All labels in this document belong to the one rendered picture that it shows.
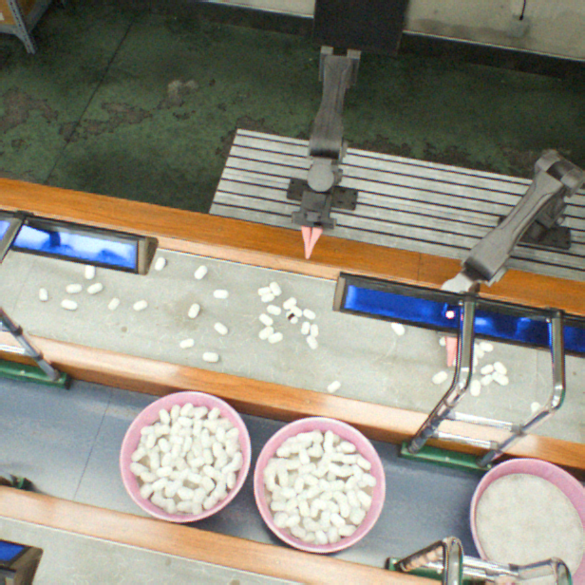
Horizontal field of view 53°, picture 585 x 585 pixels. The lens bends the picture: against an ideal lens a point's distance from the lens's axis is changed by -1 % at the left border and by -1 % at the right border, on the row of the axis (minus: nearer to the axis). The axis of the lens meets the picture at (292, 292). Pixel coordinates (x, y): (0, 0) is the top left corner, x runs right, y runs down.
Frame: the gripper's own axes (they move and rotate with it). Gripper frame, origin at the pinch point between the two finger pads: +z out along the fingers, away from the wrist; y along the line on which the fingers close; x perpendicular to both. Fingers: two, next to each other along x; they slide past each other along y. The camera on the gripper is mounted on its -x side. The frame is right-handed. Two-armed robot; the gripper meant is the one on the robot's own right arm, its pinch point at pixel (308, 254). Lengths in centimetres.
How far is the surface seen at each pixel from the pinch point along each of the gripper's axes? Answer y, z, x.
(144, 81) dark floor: -102, -51, 155
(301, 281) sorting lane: -0.8, 7.9, 8.8
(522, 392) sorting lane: 54, 22, -3
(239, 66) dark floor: -59, -67, 168
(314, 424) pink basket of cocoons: 8.8, 34.3, -14.5
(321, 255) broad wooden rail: 2.8, 1.0, 11.3
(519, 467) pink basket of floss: 53, 35, -14
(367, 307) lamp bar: 13.9, 3.8, -30.6
